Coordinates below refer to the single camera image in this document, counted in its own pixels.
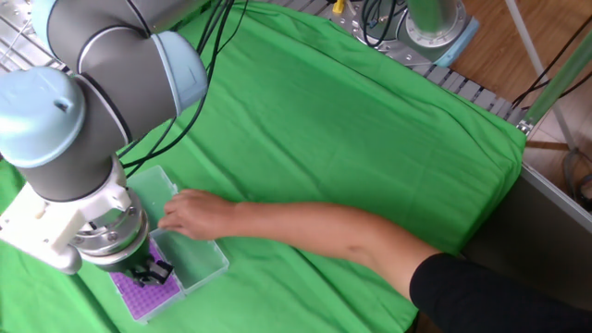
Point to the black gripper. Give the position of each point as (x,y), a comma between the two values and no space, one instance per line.
(129,261)

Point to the clear tip box purple rack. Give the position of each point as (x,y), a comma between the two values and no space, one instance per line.
(148,300)

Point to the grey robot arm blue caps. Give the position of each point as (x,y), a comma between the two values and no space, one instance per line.
(125,74)

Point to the person's bare forearm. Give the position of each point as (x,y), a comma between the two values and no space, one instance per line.
(333,231)

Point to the person's bare hand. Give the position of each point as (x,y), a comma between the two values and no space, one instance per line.
(201,215)

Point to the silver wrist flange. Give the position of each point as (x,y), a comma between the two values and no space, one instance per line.
(111,236)

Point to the green table cloth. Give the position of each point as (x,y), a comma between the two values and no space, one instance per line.
(324,139)

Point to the yellow connector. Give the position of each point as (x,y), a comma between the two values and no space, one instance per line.
(338,5)

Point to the black shirt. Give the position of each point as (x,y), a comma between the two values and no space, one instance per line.
(499,300)

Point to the white metal pole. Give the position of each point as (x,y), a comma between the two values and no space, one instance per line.
(536,65)

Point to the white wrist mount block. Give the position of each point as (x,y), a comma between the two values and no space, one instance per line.
(37,226)

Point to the green wrapped frame post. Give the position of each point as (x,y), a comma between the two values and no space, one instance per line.
(555,83)

